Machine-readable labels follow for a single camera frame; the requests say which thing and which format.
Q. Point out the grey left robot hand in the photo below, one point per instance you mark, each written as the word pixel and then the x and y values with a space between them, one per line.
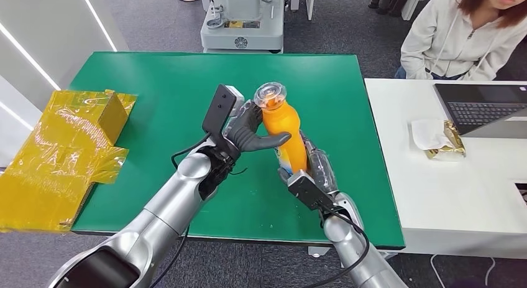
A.
pixel 247 133

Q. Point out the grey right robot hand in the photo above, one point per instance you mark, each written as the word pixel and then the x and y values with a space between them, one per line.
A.
pixel 323 170

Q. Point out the orange detergent bottle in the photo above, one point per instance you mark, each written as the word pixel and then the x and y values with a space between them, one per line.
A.
pixel 286 125

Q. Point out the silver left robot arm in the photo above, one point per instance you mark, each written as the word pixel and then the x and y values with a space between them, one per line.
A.
pixel 164 212

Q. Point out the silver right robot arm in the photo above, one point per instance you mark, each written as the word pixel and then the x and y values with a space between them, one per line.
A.
pixel 350 245

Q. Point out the grey machine base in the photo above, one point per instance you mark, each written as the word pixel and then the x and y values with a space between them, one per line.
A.
pixel 243 30

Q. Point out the white paper napkin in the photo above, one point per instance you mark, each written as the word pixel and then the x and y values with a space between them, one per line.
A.
pixel 426 133

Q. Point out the white desk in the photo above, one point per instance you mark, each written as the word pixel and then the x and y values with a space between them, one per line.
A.
pixel 444 195

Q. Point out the gold foil snack packet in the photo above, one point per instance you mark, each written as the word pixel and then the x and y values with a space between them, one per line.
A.
pixel 455 144

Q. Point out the white furniture panel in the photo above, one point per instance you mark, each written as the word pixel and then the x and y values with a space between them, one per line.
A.
pixel 309 4

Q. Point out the dark laptop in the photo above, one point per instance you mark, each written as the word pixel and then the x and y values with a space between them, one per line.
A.
pixel 481 109

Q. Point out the black shoes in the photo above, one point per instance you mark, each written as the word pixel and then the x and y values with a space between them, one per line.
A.
pixel 389 4

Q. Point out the person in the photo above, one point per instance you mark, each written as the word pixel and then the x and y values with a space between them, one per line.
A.
pixel 449 39

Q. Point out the yellow taped cardboard box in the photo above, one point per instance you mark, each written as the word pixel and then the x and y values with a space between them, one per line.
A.
pixel 57 162

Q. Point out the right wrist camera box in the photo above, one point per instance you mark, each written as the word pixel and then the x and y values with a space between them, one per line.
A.
pixel 308 191

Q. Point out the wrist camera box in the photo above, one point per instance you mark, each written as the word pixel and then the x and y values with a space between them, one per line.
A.
pixel 308 191
pixel 220 107

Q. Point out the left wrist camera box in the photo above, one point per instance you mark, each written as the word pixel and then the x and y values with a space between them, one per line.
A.
pixel 220 107

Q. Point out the metal table bracket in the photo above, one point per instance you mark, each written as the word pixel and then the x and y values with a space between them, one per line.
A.
pixel 317 251

